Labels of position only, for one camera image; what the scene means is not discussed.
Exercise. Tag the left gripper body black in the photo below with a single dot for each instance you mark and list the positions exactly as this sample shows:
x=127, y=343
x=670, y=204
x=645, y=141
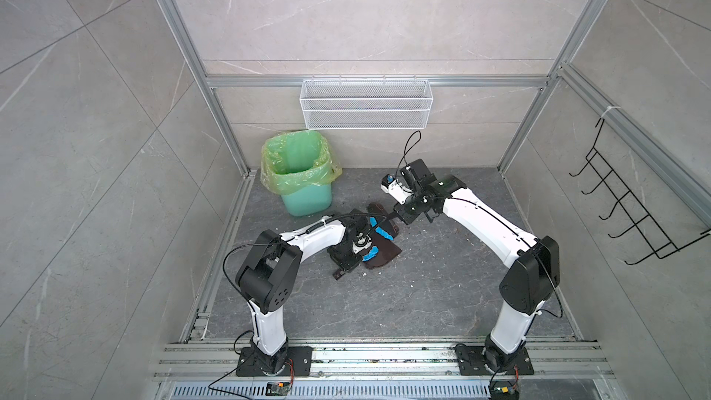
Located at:
x=348, y=257

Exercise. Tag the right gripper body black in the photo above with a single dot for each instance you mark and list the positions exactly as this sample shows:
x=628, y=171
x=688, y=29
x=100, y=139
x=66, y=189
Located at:
x=410, y=208

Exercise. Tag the dark brown dustpan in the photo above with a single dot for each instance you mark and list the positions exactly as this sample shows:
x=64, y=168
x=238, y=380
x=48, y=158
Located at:
x=388, y=252

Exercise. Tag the dark brown hand brush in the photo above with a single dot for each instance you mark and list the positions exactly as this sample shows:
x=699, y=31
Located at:
x=385, y=219

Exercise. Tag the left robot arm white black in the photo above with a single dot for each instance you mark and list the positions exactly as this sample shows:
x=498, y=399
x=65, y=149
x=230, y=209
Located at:
x=267, y=275

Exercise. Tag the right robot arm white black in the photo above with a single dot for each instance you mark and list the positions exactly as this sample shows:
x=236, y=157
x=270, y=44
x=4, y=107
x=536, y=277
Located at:
x=533, y=269

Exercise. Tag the blue paper scrap back right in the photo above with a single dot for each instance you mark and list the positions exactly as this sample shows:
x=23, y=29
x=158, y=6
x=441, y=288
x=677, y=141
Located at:
x=374, y=251

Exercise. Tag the blue paper scrap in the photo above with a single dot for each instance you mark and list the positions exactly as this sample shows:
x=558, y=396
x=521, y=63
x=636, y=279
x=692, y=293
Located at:
x=380, y=231
x=374, y=251

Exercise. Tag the blue paper scrap back left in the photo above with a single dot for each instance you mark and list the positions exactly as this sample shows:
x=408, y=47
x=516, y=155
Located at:
x=380, y=231

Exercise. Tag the green trash bin with liner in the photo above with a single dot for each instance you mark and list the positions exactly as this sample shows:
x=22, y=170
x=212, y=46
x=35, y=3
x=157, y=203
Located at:
x=300, y=168

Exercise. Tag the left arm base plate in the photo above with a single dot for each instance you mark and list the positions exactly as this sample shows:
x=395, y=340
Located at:
x=289, y=360

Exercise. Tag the white wire mesh basket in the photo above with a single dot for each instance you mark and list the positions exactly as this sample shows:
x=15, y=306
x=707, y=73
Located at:
x=366, y=104

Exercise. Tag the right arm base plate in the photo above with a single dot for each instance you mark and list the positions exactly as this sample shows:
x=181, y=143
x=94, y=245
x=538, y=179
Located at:
x=487, y=360

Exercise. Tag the aluminium mounting rail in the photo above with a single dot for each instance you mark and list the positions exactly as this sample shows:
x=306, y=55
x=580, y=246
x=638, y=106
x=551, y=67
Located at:
x=406, y=368

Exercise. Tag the black wire hook rack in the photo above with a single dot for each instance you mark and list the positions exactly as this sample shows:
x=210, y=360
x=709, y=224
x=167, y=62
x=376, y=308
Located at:
x=658, y=243

